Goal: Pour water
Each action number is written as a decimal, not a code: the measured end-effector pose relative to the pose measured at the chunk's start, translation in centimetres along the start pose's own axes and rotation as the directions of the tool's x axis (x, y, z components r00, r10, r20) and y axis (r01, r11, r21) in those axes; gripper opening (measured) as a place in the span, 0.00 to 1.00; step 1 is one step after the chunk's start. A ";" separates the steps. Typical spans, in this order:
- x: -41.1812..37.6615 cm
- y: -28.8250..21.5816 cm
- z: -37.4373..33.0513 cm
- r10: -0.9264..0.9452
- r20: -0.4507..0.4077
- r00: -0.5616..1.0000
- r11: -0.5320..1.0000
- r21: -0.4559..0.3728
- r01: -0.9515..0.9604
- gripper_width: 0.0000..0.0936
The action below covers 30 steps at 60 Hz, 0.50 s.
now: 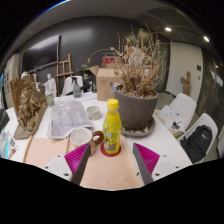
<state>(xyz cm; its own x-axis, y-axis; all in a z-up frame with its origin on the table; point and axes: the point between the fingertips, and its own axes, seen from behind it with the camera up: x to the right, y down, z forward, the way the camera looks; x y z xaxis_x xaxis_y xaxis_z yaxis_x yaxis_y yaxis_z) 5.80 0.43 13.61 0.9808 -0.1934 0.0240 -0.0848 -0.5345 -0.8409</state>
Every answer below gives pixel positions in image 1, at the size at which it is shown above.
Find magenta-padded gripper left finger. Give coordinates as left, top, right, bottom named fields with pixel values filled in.
left=42, top=142, right=92, bottom=186

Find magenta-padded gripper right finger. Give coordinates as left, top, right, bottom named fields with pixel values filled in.
left=131, top=142, right=184, bottom=187

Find yellow drink bottle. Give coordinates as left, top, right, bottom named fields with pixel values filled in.
left=102, top=98, right=124, bottom=155

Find grey plant saucer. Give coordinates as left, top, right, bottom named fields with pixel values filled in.
left=120, top=116, right=157, bottom=138

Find printed newspaper sheet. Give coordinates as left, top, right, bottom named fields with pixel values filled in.
left=46, top=99, right=95, bottom=140

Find papers on chair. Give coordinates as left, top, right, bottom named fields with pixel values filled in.
left=159, top=104, right=186, bottom=133

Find small round glass jar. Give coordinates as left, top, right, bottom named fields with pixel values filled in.
left=86, top=105, right=102, bottom=121

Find black backpack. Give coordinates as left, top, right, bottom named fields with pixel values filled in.
left=179, top=124, right=213, bottom=164

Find grey pot with dried plant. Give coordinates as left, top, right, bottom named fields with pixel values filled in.
left=87, top=23, right=169, bottom=131

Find small green-labelled bottle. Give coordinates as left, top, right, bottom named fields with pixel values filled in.
left=44, top=88, right=56, bottom=108

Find white chair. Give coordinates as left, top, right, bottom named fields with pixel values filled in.
left=176, top=112, right=219, bottom=164
left=159, top=92, right=198, bottom=133
left=61, top=75, right=84, bottom=97

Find grey spray bottle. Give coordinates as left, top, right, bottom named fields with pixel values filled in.
left=70, top=76, right=83, bottom=99

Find colourful book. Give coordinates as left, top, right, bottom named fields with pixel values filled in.
left=0, top=128, right=19, bottom=160

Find cardboard box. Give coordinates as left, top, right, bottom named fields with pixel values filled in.
left=88, top=64, right=123, bottom=102

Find white plaster figurine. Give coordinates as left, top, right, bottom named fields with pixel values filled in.
left=43, top=73, right=58, bottom=98

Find black flat box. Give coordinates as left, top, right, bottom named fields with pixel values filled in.
left=0, top=108, right=11, bottom=133

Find wooden easel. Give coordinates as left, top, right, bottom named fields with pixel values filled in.
left=54, top=53, right=74, bottom=96

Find red box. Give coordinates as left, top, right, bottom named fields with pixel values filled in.
left=101, top=55, right=118, bottom=66

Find white cabinet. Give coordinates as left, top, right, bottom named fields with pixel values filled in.
left=2, top=54, right=21, bottom=109

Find white plaster statue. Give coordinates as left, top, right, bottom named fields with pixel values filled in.
left=128, top=46, right=144, bottom=68

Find long ceiling light strip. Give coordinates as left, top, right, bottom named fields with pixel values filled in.
left=39, top=0, right=72, bottom=17

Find wooden wall figure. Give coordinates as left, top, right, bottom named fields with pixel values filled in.
left=179, top=70, right=192, bottom=98

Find black wall screen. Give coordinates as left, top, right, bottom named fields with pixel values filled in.
left=21, top=34, right=61, bottom=73

